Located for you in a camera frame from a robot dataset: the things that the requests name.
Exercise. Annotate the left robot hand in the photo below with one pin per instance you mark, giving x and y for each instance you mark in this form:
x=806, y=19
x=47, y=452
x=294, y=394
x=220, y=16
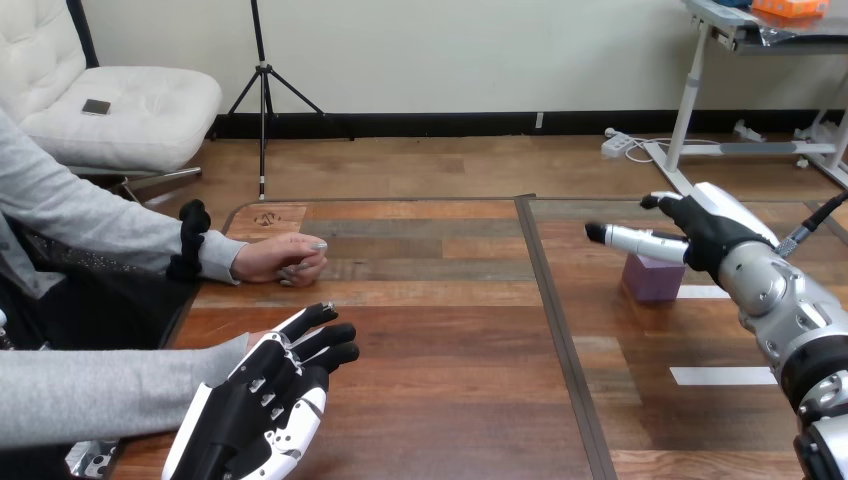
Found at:
x=245, y=417

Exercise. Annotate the person's hand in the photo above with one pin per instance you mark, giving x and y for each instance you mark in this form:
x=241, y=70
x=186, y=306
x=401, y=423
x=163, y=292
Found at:
x=275, y=258
x=257, y=339

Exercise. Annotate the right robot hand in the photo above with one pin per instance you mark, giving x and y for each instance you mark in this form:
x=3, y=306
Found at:
x=712, y=228

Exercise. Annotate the person's forearm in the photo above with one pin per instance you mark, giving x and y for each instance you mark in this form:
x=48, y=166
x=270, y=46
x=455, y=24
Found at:
x=86, y=205
x=99, y=391

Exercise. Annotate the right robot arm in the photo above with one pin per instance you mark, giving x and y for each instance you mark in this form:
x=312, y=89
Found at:
x=788, y=311

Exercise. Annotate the purple block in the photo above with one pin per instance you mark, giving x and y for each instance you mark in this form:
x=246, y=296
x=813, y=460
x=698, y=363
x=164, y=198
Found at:
x=652, y=281

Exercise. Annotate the person's body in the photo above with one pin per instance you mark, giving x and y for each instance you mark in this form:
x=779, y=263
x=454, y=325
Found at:
x=99, y=308

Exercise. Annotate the black fabric wristband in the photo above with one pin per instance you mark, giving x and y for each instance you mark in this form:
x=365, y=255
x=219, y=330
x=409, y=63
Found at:
x=192, y=238

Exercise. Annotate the white power strip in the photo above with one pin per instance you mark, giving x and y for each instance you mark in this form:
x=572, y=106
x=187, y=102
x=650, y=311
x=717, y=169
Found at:
x=616, y=144

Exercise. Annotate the white desk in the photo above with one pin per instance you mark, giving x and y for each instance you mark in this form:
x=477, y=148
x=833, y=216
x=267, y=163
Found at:
x=689, y=99

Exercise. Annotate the black tripod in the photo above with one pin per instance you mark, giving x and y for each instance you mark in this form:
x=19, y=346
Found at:
x=264, y=79

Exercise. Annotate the white cushioned chair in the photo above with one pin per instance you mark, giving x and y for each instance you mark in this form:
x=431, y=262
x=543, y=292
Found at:
x=126, y=112

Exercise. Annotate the foil sheet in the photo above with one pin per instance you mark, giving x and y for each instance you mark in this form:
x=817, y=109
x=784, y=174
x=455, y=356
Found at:
x=795, y=28

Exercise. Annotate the dark smartphone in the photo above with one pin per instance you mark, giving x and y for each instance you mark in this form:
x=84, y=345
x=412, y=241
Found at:
x=96, y=107

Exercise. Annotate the orange thing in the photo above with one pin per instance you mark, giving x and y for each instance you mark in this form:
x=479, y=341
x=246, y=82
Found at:
x=792, y=6

